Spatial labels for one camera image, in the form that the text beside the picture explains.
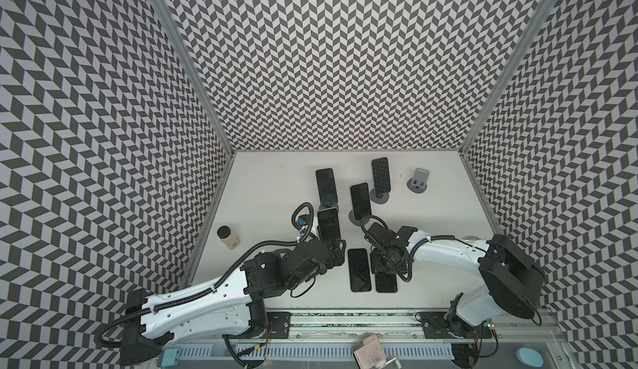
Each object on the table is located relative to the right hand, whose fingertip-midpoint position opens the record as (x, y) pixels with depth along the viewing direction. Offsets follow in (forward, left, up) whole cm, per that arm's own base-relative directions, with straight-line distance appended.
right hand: (383, 276), depth 83 cm
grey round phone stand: (+35, -19, +5) cm, 40 cm away
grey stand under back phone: (+32, -3, -1) cm, 32 cm away
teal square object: (-21, +61, +6) cm, 65 cm away
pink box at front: (-21, +8, +6) cm, 24 cm away
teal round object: (-22, -37, +1) cm, 43 cm away
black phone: (+29, +19, +14) cm, 37 cm away
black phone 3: (+33, -2, +14) cm, 36 cm away
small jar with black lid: (+10, +52, +10) cm, 54 cm away
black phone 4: (-3, 0, +3) cm, 4 cm away
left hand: (+2, +16, +19) cm, 25 cm away
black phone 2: (+26, +6, +8) cm, 28 cm away
